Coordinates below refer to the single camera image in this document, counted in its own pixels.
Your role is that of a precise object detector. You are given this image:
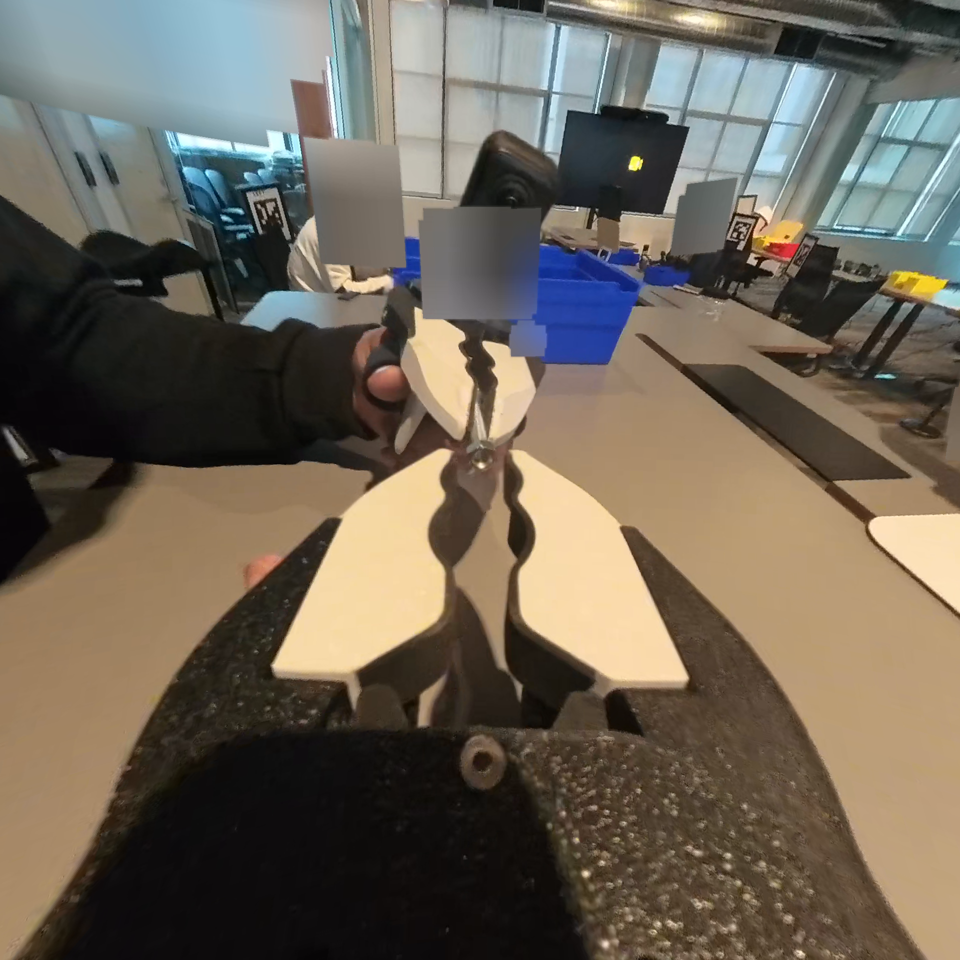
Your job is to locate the stack of dark chairs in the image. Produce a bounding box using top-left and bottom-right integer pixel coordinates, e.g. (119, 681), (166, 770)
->
(180, 165), (260, 241)

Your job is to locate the wooden pillar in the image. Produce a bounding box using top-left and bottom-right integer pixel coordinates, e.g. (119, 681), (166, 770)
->
(291, 71), (335, 140)

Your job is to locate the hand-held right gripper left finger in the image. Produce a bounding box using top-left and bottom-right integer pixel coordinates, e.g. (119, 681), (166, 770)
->
(271, 448), (460, 685)

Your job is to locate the white rounded board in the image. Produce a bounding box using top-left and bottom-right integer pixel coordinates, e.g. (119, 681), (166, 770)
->
(867, 513), (960, 620)

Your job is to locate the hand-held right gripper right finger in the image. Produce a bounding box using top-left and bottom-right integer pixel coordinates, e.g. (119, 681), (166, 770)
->
(504, 448), (691, 691)

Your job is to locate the black table mat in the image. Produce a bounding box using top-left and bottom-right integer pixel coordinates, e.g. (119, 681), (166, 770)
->
(684, 363), (911, 483)

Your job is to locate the blue plastic bin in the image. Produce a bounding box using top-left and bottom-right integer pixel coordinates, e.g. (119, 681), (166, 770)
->
(390, 236), (640, 366)

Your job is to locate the silver bolt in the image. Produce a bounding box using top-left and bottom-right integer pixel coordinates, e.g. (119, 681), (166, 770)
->
(466, 378), (500, 455)

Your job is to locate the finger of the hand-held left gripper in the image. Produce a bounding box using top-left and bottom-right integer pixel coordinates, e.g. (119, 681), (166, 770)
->
(483, 337), (545, 444)
(393, 318), (483, 456)

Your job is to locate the black wall monitor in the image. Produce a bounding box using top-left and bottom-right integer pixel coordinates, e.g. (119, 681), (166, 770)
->
(558, 110), (691, 216)

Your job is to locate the person's left hand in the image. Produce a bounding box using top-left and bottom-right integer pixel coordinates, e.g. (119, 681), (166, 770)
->
(351, 326), (455, 468)

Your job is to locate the white glass door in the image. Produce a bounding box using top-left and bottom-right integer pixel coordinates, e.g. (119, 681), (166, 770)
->
(33, 105), (99, 234)
(90, 112), (189, 249)

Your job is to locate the black office chair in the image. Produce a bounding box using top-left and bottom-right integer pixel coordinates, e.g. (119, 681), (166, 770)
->
(78, 228), (226, 324)
(772, 243), (841, 320)
(795, 277), (886, 339)

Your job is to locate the person's left forearm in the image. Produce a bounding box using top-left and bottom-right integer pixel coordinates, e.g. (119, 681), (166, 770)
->
(0, 193), (380, 470)

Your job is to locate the large grid window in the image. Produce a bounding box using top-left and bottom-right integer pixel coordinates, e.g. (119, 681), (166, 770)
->
(390, 0), (834, 219)
(817, 97), (960, 241)

